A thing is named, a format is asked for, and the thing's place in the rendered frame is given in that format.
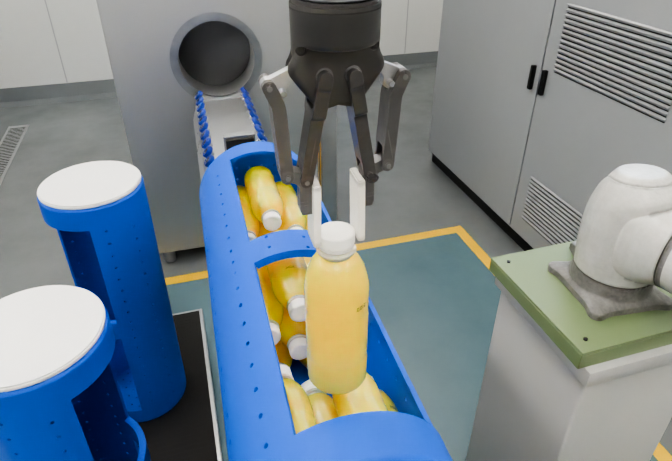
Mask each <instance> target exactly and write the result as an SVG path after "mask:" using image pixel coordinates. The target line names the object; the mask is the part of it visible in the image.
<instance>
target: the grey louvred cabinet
mask: <svg viewBox="0 0 672 461"><path fill-rule="evenodd" d="M428 149H429V150H430V151H431V152H432V153H433V156H432V162H434V163H435V164H436V165H437V166H438V167H439V168H440V169H441V170H442V171H443V172H444V173H445V174H446V175H447V176H448V177H449V178H450V179H451V180H452V181H453V182H454V183H455V184H456V185H457V186H458V187H459V188H460V189H461V190H462V191H463V192H464V193H465V194H466V195H467V196H468V197H469V198H470V199H472V200H473V201H474V202H475V203H476V204H477V205H478V206H479V207H480V208H481V209H482V210H483V211H484V212H485V213H486V214H487V215H488V216H489V217H490V218H491V219H492V220H493V221H494V222H495V223H496V224H497V225H498V226H499V227H500V228H501V229H502V230H503V231H504V232H505V233H506V234H507V235H508V236H509V237H511V238H512V239H513V240H514V241H515V242H516V243H517V244H518V245H519V246H520V247H521V248H522V249H523V250H524V251H527V250H532V249H537V248H542V247H547V246H551V245H556V244H561V243H566V242H571V241H576V240H577V235H578V231H579V227H580V223H581V220H582V216H583V213H584V210H585V208H586V205H587V203H588V201H589V199H590V197H591V195H592V193H593V192H594V190H595V188H596V187H597V186H598V184H599V183H600V182H601V181H602V180H603V179H604V178H605V177H607V176H608V175H609V174H610V173H611V172H613V171H614V170H615V169H616V168H618V167H620V166H622V165H626V164H648V165H653V166H657V167H660V168H662V169H664V170H666V171H668V172H669V173H670V174H671V175H672V0H443V8H442V18H441V28H440V38H439V48H438V58H437V68H436V78H435V88H434V98H433V108H432V118H431V128H430V138H429V148H428Z"/></svg>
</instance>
